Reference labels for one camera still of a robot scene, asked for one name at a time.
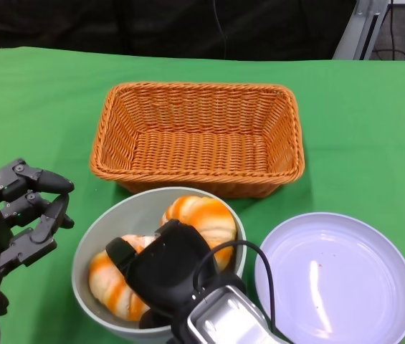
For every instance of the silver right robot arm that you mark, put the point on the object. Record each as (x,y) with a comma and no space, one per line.
(231,319)

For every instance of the orange wicker basket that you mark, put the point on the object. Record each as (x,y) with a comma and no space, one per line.
(198,157)

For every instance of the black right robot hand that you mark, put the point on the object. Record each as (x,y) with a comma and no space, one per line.
(173,265)

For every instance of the pale lavender round plate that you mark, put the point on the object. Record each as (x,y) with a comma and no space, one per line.
(349,279)

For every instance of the grey metal frame post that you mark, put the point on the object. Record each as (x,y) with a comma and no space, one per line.
(360,32)

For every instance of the grey-green round bowl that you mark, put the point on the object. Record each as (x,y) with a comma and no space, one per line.
(130,215)

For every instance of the black backdrop cloth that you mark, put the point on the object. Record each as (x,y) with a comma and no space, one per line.
(116,25)

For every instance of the green tablecloth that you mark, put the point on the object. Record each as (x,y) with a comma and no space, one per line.
(349,143)

